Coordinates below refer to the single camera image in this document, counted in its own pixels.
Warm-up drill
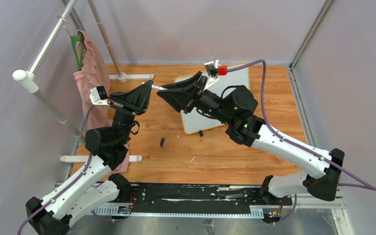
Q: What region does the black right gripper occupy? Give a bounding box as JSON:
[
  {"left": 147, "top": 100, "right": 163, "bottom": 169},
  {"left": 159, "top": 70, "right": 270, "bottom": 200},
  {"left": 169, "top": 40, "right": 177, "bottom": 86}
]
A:
[{"left": 156, "top": 71, "right": 233, "bottom": 126}]

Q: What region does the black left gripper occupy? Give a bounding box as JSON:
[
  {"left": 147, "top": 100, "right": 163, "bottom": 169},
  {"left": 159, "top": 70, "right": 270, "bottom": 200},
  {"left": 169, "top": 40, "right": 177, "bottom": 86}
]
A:
[{"left": 107, "top": 81, "right": 153, "bottom": 145}]

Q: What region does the white whiteboard marker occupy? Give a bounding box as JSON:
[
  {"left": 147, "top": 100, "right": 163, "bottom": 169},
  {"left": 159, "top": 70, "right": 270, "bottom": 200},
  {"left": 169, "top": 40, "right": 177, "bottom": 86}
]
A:
[{"left": 151, "top": 84, "right": 166, "bottom": 91}]

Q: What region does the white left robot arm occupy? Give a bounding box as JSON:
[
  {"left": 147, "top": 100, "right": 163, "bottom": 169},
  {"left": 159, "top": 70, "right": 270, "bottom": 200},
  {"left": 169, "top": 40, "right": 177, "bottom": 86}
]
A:
[{"left": 17, "top": 80, "right": 153, "bottom": 235}]

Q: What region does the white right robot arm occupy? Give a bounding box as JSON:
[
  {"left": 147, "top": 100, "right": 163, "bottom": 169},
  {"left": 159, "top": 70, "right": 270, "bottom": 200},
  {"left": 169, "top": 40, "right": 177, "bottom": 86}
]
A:
[{"left": 157, "top": 72, "right": 345, "bottom": 205}]

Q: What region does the yellow framed whiteboard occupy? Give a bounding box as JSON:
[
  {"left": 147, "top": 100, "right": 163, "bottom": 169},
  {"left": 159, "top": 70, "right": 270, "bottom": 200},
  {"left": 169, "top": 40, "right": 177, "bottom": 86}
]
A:
[{"left": 180, "top": 68, "right": 250, "bottom": 135}]

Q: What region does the pink hanging garment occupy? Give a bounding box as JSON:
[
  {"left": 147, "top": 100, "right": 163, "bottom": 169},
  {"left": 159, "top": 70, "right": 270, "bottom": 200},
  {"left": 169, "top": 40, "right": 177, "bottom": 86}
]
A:
[{"left": 73, "top": 29, "right": 130, "bottom": 174}]

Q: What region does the green clothes hanger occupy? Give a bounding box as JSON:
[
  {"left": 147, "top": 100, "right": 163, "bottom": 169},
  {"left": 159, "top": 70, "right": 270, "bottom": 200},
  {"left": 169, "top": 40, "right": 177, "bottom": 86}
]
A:
[{"left": 70, "top": 33, "right": 84, "bottom": 71}]

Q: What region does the silver clothes rack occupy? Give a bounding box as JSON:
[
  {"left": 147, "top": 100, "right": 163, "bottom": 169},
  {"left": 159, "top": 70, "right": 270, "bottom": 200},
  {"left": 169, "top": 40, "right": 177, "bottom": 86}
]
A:
[{"left": 12, "top": 0, "right": 155, "bottom": 164}]

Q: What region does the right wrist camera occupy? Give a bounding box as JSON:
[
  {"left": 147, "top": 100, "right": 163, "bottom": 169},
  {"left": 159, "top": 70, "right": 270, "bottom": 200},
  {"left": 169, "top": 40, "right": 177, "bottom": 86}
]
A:
[{"left": 204, "top": 55, "right": 228, "bottom": 90}]

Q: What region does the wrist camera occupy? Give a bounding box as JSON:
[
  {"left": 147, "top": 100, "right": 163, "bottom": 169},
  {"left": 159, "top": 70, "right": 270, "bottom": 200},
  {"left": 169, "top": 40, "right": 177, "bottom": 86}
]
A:
[
  {"left": 204, "top": 55, "right": 228, "bottom": 90},
  {"left": 90, "top": 86, "right": 109, "bottom": 106}
]

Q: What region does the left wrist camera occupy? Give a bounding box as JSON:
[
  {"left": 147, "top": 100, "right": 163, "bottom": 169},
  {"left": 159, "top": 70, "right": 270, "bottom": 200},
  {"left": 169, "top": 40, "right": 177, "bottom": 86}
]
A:
[{"left": 90, "top": 86, "right": 109, "bottom": 106}]

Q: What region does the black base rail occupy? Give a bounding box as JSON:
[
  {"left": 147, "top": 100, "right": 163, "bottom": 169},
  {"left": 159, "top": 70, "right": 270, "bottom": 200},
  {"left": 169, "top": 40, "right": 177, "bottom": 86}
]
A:
[{"left": 94, "top": 183, "right": 293, "bottom": 219}]

